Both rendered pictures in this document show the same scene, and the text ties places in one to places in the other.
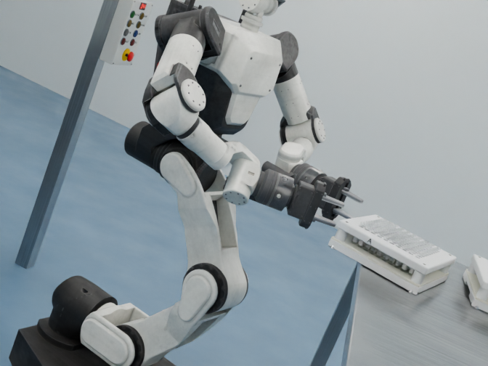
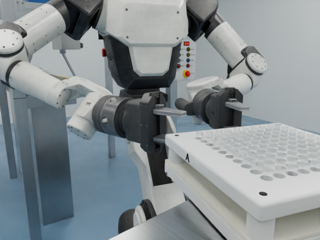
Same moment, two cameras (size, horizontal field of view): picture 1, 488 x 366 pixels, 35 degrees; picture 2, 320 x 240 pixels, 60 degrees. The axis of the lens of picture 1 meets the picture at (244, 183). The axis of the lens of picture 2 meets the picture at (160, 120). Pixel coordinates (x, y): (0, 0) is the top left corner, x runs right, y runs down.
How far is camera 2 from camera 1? 164 cm
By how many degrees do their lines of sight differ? 41
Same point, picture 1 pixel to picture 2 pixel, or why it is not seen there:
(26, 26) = not seen: hidden behind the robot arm
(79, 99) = (168, 105)
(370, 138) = not seen: outside the picture
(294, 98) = (224, 43)
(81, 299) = (123, 226)
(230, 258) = (167, 193)
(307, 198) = (136, 115)
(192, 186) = not seen: hidden behind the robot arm
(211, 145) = (33, 84)
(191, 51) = (35, 12)
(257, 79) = (150, 29)
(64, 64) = (244, 102)
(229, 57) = (108, 16)
